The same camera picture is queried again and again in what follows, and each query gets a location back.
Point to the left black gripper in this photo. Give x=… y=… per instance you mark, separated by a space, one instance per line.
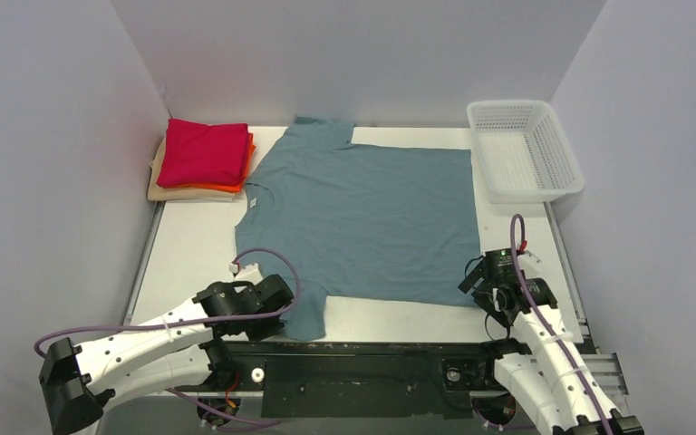
x=279 y=294

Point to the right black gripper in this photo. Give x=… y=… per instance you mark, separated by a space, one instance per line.
x=476 y=278

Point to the blue-grey t shirt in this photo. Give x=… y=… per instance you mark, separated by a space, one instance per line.
x=339 y=218

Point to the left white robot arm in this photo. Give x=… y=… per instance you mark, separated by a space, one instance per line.
x=183 y=347

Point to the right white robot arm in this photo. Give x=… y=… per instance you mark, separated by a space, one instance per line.
x=541 y=368

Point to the folded orange t shirt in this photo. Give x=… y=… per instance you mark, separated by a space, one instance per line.
x=233 y=189

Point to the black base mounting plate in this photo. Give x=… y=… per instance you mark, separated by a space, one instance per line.
x=361 y=380

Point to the folded beige t shirt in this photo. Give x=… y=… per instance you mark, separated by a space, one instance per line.
x=156 y=193

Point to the white plastic basket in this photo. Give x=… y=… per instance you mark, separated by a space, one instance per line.
x=523 y=152

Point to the folded magenta t shirt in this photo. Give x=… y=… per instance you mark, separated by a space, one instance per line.
x=203 y=153

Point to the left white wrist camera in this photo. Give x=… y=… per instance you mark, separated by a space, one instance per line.
x=247 y=273

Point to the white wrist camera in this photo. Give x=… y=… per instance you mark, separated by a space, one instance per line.
x=529 y=261
x=247 y=273

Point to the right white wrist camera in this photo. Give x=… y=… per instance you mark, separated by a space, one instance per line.
x=529 y=261

